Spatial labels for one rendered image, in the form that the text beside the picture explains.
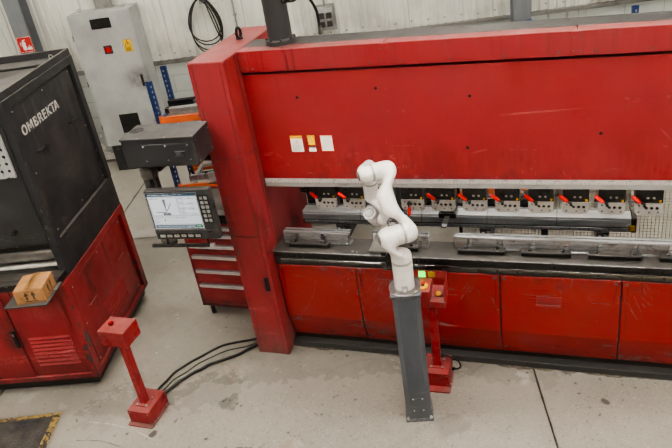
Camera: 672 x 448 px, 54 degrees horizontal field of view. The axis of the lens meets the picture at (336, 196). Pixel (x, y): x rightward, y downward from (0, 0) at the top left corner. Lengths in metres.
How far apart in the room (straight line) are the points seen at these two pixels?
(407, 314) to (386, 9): 5.08
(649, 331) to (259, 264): 2.59
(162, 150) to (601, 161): 2.60
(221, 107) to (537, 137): 1.93
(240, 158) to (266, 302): 1.16
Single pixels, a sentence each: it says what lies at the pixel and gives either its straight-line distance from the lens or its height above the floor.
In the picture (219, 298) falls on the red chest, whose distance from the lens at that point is 5.63.
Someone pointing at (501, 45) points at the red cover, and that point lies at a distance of 3.85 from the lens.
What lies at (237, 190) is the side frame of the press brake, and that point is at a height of 1.42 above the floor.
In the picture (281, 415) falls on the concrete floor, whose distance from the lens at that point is 4.75.
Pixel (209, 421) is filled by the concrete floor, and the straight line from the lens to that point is 4.88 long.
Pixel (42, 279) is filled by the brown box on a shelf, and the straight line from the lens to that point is 4.83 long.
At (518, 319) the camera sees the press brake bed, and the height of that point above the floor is 0.42.
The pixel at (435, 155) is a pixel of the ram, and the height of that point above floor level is 1.57.
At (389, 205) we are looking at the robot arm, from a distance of 3.73.
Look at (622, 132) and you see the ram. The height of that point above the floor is 1.70.
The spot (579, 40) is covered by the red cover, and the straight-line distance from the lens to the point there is 3.83.
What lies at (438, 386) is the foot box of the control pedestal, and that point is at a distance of 4.75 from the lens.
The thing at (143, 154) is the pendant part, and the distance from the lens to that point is 4.25.
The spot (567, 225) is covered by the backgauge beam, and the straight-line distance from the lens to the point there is 4.64.
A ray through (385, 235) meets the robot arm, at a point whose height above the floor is 1.41.
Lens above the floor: 3.31
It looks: 27 degrees down
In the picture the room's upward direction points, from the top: 9 degrees counter-clockwise
